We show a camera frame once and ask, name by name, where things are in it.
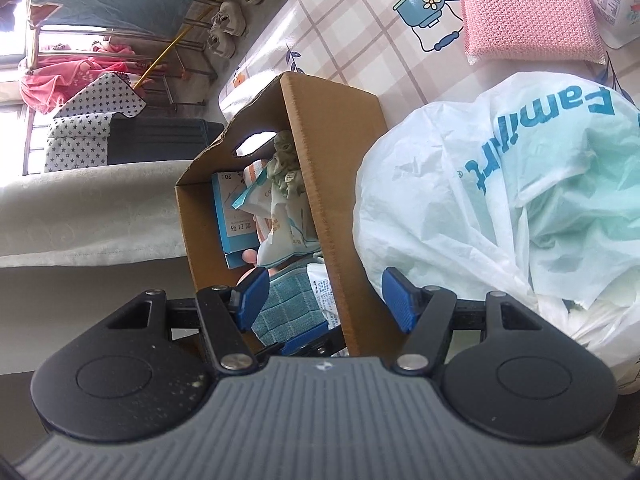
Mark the black storage box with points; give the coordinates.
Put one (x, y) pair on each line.
(160, 142)

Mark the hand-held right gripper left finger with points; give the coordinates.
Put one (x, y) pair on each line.
(252, 297)

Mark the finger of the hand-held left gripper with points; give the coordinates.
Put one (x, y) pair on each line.
(302, 344)

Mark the white plastic shopping bag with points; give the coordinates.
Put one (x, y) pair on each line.
(450, 200)

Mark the small blue box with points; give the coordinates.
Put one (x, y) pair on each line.
(232, 215)

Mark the brown cardboard box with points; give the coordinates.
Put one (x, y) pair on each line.
(340, 160)

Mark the white packet with orange print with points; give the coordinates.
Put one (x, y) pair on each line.
(285, 230)

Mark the yellow stick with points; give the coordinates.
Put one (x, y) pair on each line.
(165, 57)

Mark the blue printed blanket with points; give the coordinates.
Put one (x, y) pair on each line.
(100, 5)

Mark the metal shoe rack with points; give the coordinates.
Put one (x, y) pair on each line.
(125, 35)

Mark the white embroidered bedsheet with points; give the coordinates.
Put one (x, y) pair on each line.
(90, 210)

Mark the pink floral blanket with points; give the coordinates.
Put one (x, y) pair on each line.
(65, 70)

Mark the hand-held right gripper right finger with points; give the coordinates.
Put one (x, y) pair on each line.
(399, 305)

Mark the green scrunchie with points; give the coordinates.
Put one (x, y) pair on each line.
(285, 160)

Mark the pink plush toy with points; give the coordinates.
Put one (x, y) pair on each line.
(249, 258)

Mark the white tissue pack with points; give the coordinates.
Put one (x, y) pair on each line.
(322, 287)

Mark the white plastic container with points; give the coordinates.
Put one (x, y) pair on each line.
(620, 5)

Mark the white star print cloth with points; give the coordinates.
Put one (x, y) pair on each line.
(80, 125)

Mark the checkered plastic tablecloth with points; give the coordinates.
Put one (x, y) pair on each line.
(360, 25)

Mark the pink sponge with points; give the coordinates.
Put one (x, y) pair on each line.
(530, 10)

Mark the white chunky shoe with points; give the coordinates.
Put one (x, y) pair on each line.
(222, 45)
(228, 16)

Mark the teal microfibre cloth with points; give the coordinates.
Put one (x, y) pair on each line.
(290, 300)

